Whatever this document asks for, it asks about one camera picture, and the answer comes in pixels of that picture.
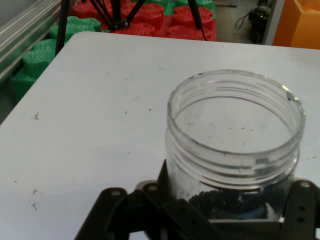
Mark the clear plastic jar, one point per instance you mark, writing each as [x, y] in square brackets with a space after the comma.
[180, 150]

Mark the red foam building block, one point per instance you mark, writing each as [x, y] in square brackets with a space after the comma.
[147, 22]

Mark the orange foam building block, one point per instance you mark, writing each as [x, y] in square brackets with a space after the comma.
[300, 27]

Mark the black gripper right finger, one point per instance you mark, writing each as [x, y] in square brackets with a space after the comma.
[302, 212]

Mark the black tripod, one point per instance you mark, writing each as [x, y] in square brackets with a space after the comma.
[61, 30]

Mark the aluminium profile rail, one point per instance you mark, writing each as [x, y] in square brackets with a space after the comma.
[22, 27]

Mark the black seeds heap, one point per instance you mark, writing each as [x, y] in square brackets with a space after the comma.
[220, 200]

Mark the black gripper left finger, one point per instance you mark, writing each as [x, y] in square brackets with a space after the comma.
[150, 207]

